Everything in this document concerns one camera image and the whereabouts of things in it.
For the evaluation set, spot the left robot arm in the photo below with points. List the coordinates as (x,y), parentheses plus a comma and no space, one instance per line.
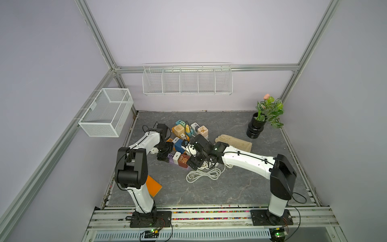
(131,169)

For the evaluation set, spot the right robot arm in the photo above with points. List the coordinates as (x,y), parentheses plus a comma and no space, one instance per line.
(278,170)

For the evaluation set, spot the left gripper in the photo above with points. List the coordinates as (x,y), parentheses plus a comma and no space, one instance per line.
(164,157)

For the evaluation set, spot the teal power strip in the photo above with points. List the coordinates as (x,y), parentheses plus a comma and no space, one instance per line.
(184,124)

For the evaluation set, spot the artificial plant in black pot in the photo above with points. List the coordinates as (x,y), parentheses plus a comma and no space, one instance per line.
(268,111)

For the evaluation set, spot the white wire wall shelf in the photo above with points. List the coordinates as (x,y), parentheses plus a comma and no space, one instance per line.
(188,79)

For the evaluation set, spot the pink cube socket adapter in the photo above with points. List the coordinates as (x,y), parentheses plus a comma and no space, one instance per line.
(203,131)

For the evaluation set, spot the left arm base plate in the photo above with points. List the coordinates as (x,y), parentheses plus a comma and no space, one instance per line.
(159,219)

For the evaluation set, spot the purple power strip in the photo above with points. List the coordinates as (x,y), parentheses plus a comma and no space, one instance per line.
(170,157)

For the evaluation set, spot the red cube socket adapter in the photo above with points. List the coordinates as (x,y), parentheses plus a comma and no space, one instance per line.
(182,160)

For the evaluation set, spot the orange sponge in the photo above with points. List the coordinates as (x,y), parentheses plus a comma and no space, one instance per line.
(153,186)

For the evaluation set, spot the beige work glove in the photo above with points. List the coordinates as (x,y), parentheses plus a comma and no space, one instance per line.
(235,142)

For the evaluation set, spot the white usb charger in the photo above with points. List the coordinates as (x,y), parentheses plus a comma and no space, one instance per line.
(176,157)

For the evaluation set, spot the beige cube socket adapter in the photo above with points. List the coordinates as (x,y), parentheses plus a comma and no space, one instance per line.
(178,130)

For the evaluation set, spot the white mesh wall basket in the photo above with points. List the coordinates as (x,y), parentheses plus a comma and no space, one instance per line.
(106,115)

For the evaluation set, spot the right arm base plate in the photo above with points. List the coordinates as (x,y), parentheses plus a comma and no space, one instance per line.
(265,218)

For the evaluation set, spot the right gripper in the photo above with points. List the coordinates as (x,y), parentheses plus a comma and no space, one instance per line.
(192,161)

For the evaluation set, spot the blue cube socket adapter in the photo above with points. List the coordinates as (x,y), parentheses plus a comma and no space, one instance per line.
(181,145)

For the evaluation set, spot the white grey power strip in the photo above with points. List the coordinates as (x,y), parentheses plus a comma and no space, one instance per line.
(195,127)

